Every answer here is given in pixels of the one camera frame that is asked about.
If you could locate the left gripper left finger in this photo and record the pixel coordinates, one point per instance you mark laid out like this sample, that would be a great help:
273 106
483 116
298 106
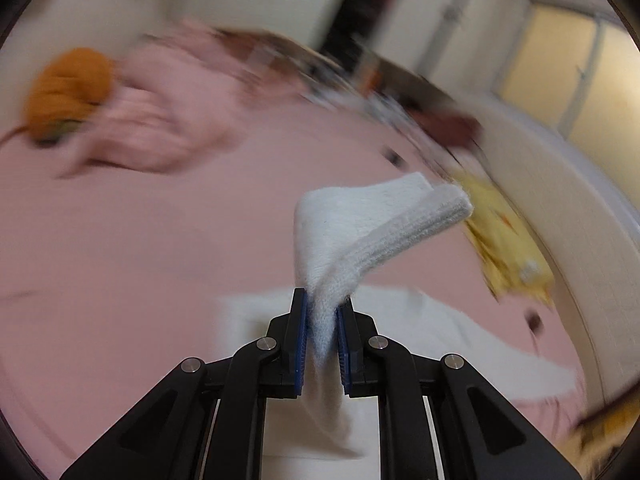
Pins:
205 420

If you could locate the yellow cartoon pillow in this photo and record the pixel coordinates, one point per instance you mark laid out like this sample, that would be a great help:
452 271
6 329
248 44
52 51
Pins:
512 262

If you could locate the small brown round object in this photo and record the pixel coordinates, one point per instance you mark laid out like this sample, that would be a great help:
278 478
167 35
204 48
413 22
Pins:
534 321

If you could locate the pink bed sheet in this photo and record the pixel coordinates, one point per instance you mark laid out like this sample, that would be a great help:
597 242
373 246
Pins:
106 276

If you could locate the dark red garment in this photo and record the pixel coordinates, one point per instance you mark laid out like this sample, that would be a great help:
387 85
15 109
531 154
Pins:
450 130

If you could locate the cream padded headboard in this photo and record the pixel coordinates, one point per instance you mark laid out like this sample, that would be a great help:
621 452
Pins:
590 230

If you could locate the pink crumpled duvet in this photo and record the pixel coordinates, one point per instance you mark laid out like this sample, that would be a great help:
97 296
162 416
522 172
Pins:
181 96

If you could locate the small black box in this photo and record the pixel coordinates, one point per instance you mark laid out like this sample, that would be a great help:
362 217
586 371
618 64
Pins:
394 158

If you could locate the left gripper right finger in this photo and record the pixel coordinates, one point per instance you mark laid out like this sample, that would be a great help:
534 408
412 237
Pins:
439 419

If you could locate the orange plush pillow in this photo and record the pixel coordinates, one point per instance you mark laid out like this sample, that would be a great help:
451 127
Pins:
66 92

